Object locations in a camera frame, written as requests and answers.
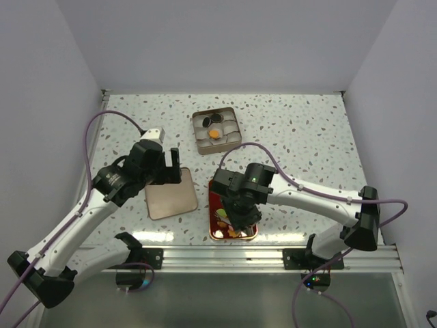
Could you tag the right black base bracket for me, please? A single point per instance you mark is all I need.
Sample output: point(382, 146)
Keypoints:
point(297, 259)

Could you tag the metal tongs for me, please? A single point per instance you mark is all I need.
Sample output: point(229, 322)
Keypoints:
point(227, 220)

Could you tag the gold tin lid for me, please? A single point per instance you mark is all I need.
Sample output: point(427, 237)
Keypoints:
point(171, 199)

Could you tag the aluminium frame rail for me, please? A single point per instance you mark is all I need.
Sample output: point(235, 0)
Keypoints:
point(263, 259)

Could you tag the red rectangular tray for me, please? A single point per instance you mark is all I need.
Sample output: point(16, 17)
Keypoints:
point(220, 228)

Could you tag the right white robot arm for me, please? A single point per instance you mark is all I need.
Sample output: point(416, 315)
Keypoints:
point(355, 213)

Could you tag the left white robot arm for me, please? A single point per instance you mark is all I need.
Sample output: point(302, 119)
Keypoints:
point(44, 269)

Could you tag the black base bracket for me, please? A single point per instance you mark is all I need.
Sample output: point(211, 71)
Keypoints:
point(152, 256)
point(297, 259)

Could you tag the orange flower cookie bottom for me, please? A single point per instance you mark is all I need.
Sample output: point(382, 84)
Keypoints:
point(233, 234)

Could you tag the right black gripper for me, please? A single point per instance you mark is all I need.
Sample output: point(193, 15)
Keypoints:
point(237, 221)

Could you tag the black sandwich cookie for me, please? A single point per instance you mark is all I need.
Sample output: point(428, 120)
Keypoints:
point(206, 123)
point(216, 118)

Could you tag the left black base bracket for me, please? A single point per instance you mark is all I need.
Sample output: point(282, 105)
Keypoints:
point(152, 256)

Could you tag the gold cookie tin box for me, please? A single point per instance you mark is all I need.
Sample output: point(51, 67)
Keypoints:
point(231, 133)

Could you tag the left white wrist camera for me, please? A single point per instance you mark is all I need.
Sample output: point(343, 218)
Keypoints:
point(156, 135)

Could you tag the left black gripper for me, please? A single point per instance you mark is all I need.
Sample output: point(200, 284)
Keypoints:
point(169, 174)

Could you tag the green round cookie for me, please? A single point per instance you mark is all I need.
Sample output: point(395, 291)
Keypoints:
point(221, 213)

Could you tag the orange round cookie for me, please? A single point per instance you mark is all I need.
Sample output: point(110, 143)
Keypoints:
point(214, 134)

